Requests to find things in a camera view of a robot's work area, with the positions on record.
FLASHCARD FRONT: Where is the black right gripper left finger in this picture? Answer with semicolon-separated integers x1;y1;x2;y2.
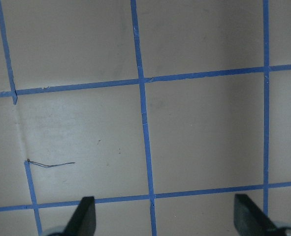
62;196;97;236

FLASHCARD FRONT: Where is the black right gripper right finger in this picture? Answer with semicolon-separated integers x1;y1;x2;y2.
233;194;276;236

